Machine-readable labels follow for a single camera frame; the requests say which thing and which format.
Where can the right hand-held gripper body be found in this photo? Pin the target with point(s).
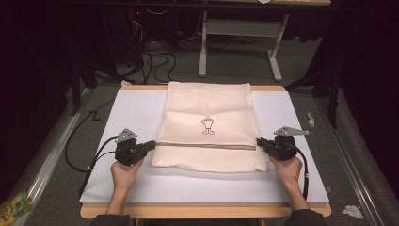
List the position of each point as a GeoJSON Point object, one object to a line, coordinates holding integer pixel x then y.
{"type": "Point", "coordinates": [284, 146]}

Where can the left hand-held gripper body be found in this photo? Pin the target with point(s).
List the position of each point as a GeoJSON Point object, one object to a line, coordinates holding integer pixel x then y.
{"type": "Point", "coordinates": [128, 147]}

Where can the cream pillowcase with small drawing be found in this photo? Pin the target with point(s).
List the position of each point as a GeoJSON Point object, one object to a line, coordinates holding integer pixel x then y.
{"type": "Point", "coordinates": [208, 125]}

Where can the person's right hand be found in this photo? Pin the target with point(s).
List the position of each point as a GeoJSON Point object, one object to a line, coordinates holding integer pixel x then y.
{"type": "Point", "coordinates": [287, 171]}

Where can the person's left hand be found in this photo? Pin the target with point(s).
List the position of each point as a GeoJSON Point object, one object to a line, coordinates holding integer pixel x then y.
{"type": "Point", "coordinates": [125, 175]}

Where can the small white paper scrap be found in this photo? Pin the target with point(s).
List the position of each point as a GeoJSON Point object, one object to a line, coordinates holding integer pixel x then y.
{"type": "Point", "coordinates": [310, 119]}

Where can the white board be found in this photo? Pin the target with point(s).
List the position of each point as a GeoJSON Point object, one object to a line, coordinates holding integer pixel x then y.
{"type": "Point", "coordinates": [188, 188]}

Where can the black stand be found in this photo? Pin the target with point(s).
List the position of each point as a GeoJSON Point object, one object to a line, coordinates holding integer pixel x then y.
{"type": "Point", "coordinates": [82, 84]}
{"type": "Point", "coordinates": [326, 91]}

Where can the crumpled white paper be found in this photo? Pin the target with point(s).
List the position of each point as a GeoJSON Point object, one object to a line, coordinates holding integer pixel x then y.
{"type": "Point", "coordinates": [353, 211]}

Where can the yellow green packet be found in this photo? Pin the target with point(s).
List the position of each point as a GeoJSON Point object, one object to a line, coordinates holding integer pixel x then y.
{"type": "Point", "coordinates": [14, 207]}

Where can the metal floor rail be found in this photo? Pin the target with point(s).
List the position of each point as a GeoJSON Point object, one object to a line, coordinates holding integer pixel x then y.
{"type": "Point", "coordinates": [50, 157]}
{"type": "Point", "coordinates": [348, 163]}

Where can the white desk frame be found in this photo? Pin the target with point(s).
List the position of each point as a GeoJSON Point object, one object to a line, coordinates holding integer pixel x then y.
{"type": "Point", "coordinates": [241, 28]}

